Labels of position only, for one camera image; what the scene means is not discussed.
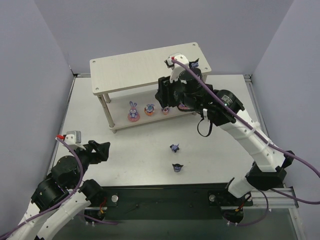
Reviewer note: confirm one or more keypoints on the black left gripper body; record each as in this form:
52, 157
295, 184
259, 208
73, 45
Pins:
94, 152

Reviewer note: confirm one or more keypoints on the black-hat striped bunny toy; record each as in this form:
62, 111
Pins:
194, 64
177, 167

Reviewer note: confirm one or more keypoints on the bunny holding strawberry cake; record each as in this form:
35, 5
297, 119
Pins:
165, 110

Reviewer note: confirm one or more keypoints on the sitting bunny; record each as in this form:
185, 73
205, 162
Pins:
133, 115

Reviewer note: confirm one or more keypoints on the purple bunny black bow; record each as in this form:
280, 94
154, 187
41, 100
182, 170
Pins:
174, 147

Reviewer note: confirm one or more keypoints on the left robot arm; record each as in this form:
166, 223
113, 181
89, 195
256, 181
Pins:
63, 193

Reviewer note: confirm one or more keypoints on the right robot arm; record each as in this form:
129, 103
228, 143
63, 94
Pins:
223, 109

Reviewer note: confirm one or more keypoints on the white two-tier shelf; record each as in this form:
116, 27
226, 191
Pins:
117, 80

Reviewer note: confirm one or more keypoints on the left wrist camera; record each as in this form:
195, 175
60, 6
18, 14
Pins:
72, 138

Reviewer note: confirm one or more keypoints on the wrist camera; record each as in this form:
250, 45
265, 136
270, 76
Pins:
176, 69
72, 138

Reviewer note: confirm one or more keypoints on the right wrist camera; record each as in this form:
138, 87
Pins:
176, 69

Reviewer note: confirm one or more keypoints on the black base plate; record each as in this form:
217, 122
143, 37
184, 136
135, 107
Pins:
207, 201

